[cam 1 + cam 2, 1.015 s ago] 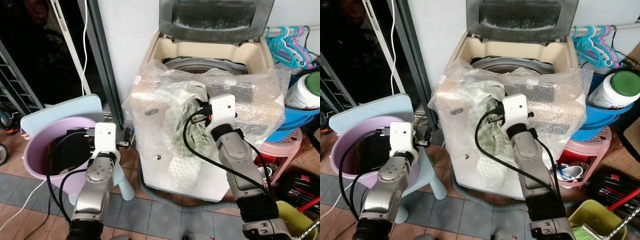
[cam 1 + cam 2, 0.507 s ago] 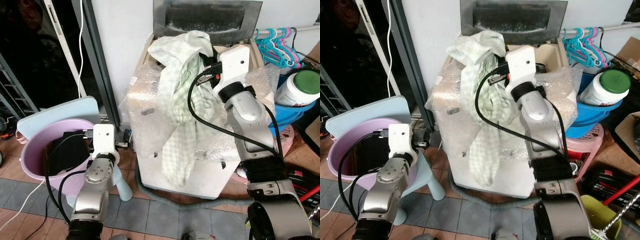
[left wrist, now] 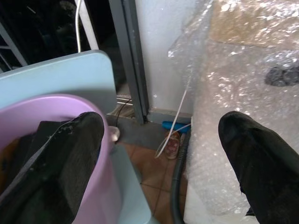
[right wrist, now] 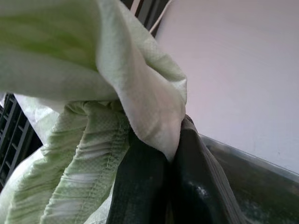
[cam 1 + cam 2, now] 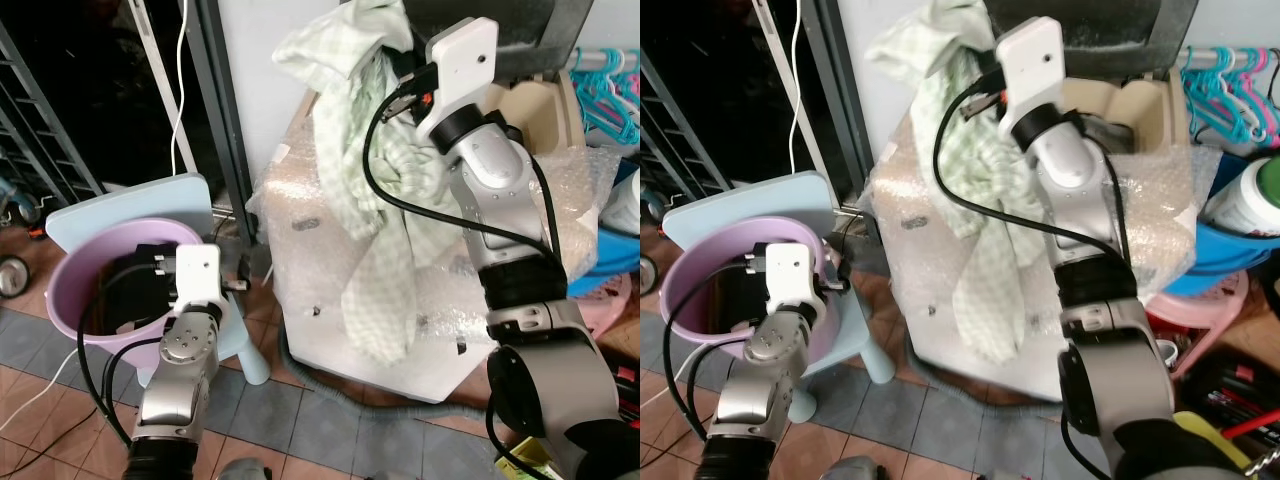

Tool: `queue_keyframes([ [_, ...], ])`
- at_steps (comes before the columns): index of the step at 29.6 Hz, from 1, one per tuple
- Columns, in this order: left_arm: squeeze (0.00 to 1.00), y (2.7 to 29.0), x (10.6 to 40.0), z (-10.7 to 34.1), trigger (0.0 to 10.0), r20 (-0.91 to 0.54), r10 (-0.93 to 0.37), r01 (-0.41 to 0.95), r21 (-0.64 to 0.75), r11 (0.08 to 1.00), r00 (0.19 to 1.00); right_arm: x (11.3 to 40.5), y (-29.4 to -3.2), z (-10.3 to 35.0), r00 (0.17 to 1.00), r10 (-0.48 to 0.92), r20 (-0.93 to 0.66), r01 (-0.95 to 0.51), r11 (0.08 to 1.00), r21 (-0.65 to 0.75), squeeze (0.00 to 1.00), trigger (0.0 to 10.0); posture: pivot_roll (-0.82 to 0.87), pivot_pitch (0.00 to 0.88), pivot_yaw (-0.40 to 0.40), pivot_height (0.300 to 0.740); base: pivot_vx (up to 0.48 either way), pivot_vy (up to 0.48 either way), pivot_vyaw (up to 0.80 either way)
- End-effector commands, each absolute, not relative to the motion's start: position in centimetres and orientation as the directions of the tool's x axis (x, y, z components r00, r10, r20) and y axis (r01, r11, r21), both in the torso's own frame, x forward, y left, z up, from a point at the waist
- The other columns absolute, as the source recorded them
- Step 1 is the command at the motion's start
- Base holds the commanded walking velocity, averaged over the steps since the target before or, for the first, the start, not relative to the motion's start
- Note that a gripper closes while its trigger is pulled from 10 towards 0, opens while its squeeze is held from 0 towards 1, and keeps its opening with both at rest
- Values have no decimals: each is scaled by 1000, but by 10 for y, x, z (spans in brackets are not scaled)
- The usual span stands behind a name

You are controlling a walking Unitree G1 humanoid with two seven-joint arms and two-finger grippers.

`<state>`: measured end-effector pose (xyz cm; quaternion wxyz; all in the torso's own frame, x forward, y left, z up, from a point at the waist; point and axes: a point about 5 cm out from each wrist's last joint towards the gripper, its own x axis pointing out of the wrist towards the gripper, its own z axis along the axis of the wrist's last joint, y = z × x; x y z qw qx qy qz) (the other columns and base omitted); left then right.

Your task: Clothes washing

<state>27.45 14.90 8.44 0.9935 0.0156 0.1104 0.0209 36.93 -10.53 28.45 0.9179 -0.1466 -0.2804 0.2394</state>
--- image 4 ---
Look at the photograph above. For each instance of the black plastic laundry basket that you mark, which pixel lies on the black plastic laundry basket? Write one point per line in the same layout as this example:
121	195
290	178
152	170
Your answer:
14	140

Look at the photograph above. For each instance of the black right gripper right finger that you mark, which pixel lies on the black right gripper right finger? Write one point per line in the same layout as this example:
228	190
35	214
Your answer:
198	186

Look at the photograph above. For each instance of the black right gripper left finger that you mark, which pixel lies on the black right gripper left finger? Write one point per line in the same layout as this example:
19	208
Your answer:
137	186

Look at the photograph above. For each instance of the light green cloth garment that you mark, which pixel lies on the light green cloth garment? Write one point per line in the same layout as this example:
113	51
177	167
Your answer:
93	81

